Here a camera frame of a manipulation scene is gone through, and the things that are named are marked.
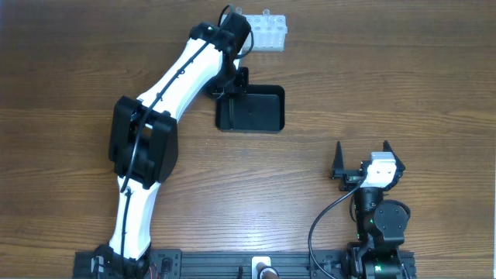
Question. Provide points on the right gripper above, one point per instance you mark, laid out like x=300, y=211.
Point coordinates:
x=350, y=179

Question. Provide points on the clear test tube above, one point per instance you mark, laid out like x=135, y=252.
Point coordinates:
x=238, y=9
x=266, y=13
x=231, y=114

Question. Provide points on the white test tube rack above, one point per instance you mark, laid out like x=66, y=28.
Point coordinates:
x=271, y=33

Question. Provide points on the black tray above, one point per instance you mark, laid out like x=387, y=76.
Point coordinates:
x=257, y=112

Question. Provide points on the mounting rail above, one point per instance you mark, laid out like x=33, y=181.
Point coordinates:
x=217, y=265

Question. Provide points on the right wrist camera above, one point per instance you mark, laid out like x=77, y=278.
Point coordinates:
x=381, y=169

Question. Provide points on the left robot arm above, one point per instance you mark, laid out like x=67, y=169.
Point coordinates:
x=193, y=73

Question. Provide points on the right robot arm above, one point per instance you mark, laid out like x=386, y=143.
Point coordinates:
x=383, y=222

